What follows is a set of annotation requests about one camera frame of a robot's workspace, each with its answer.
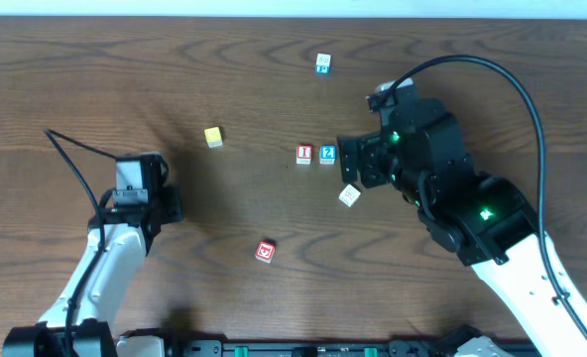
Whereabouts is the red block turning blue 2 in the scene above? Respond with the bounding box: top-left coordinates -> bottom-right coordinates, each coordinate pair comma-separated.
319,145 -> 336,165

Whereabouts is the red letter I block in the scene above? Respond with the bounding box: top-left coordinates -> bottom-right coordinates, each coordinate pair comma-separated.
295,145 -> 313,165

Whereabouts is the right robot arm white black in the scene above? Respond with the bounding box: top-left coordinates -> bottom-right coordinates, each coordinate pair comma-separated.
337,80 -> 587,356

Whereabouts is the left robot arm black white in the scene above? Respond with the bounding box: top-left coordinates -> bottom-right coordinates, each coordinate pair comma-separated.
2,152 -> 183,356

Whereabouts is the plain white wooden block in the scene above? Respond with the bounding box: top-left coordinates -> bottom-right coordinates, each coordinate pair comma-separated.
338,183 -> 361,207

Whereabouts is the blue and white block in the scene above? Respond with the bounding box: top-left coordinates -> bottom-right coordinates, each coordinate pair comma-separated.
315,54 -> 331,74

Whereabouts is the yellow wooden block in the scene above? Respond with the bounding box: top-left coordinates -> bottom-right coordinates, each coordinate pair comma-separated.
204,127 -> 223,149

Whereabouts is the red block near front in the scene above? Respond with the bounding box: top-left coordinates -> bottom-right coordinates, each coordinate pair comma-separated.
255,240 -> 276,264

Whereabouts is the black mounting rail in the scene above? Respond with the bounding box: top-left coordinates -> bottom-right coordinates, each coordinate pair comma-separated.
117,329 -> 542,357

